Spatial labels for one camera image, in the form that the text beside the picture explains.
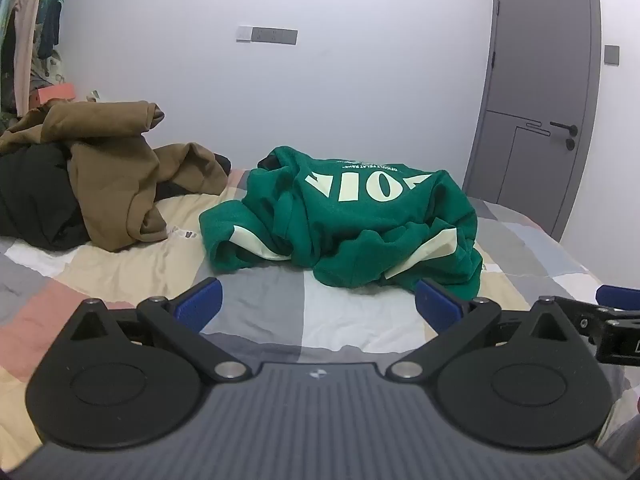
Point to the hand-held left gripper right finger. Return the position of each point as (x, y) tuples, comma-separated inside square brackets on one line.
[(435, 305)]

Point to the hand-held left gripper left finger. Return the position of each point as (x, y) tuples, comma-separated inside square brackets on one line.
[(200, 302)]

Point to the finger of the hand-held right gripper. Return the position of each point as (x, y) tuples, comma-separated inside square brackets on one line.
[(620, 296), (575, 310)]

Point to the green sweatshirt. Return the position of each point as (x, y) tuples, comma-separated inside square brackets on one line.
[(350, 220)]

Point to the row of hanging clothes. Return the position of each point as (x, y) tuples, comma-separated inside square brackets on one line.
[(25, 35)]

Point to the white fabric label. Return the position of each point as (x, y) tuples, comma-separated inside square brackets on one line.
[(187, 233)]

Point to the patchwork bed cover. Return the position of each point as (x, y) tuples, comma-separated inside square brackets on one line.
[(280, 305)]

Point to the brown garment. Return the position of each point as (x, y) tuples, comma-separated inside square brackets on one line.
[(110, 175)]

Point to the black garment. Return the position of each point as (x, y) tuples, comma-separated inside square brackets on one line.
[(35, 195)]

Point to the grey door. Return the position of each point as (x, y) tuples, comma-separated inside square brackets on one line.
[(535, 60)]

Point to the pink box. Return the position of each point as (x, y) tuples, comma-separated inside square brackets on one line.
[(57, 92)]

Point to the grey wall switch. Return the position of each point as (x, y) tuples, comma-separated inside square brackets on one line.
[(612, 55)]

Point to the white and grey switch panel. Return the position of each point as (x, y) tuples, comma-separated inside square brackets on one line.
[(270, 35)]

